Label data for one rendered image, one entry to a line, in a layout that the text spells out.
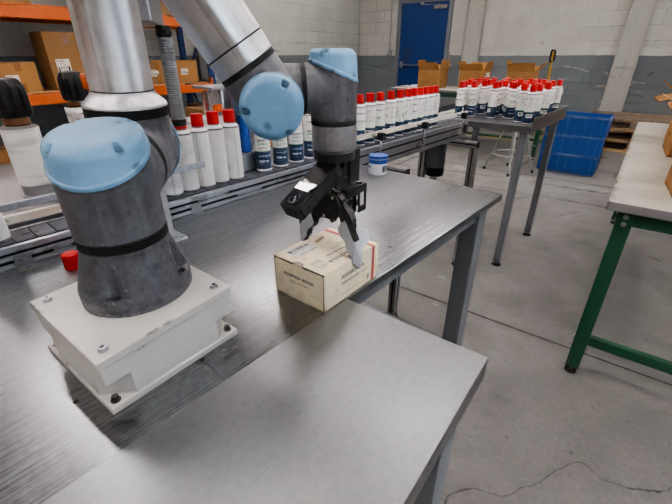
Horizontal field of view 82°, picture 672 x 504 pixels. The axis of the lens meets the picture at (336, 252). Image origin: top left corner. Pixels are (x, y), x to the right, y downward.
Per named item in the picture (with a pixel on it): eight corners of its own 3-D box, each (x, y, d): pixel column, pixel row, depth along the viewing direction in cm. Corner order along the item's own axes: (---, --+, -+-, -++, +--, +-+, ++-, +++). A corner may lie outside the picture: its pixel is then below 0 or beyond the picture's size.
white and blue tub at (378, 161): (376, 176, 142) (377, 157, 138) (364, 172, 147) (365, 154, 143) (390, 173, 145) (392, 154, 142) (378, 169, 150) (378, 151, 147)
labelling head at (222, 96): (237, 161, 140) (228, 84, 128) (260, 168, 132) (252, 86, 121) (202, 169, 130) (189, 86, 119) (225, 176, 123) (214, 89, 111)
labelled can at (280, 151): (281, 163, 139) (277, 102, 129) (291, 166, 136) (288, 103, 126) (270, 166, 135) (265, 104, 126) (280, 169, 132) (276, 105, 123)
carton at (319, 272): (329, 258, 85) (329, 227, 82) (376, 276, 78) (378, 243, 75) (276, 289, 74) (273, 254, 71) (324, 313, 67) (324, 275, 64)
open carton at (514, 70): (498, 91, 512) (504, 60, 495) (507, 89, 548) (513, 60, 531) (537, 93, 488) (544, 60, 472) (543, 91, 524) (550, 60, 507)
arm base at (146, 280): (162, 250, 68) (148, 197, 63) (211, 283, 59) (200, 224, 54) (66, 288, 58) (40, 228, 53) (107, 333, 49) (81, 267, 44)
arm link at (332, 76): (301, 48, 62) (353, 48, 63) (303, 120, 67) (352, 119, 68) (305, 48, 55) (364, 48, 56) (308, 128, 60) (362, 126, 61)
